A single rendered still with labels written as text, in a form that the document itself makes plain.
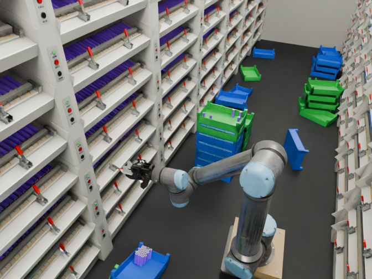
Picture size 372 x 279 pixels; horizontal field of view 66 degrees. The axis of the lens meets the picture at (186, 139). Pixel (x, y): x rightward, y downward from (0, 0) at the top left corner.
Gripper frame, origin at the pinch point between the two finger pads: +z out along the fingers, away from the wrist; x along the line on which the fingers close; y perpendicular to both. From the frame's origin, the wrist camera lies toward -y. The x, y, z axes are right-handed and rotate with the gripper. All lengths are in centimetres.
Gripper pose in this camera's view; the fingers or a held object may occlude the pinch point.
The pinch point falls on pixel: (123, 170)
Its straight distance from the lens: 159.9
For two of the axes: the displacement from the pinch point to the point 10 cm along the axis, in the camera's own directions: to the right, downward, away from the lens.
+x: -4.0, 5.6, -7.2
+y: -1.2, -8.2, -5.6
